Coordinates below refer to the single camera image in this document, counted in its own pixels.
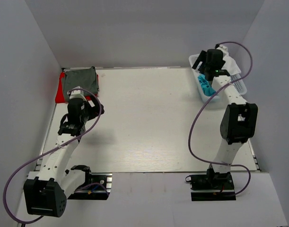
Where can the folded red t shirt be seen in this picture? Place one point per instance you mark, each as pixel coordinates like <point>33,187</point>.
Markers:
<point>59,95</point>

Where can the teal crumpled t shirt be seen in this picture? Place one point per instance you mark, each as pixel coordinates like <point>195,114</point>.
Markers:
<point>205,86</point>

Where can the white plastic basket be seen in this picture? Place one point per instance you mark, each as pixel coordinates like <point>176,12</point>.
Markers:
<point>239,85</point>

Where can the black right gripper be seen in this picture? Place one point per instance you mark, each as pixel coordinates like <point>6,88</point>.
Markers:
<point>202,57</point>

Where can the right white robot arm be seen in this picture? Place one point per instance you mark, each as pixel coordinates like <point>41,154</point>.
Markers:
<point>237,125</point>

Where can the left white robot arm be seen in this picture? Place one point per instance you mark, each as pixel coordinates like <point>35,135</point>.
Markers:
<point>47,193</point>

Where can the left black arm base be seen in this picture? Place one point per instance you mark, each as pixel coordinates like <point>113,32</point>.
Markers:
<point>96,187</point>

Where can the folded grey t shirt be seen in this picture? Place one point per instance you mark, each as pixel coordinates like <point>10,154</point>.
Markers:
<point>84,78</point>

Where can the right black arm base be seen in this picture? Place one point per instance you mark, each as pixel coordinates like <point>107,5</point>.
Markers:
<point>214,190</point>

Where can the white t shirt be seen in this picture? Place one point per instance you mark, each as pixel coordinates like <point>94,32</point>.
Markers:
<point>230,64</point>

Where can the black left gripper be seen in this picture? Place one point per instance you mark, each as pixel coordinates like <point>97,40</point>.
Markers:
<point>95,109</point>

